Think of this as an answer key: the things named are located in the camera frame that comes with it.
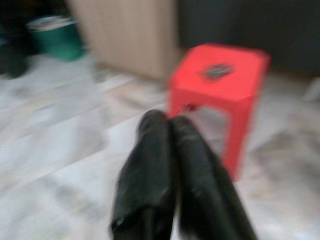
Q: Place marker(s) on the green container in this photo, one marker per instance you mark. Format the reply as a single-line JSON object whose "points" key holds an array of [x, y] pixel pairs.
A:
{"points": [[60, 42]]}

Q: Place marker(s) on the light wooden cabinet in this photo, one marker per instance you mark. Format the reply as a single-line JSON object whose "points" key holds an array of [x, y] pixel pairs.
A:
{"points": [[125, 32]]}

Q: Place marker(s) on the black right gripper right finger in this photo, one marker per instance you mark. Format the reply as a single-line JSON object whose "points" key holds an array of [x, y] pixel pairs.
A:
{"points": [[205, 195]]}

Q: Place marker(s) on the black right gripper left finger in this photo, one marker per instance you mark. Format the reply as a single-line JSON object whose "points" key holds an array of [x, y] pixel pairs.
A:
{"points": [[147, 175]]}

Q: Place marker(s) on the black TV console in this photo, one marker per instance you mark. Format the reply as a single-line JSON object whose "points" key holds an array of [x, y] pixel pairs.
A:
{"points": [[250, 22]]}

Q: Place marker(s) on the red plastic stool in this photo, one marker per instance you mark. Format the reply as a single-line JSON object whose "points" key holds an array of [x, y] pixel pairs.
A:
{"points": [[217, 91]]}

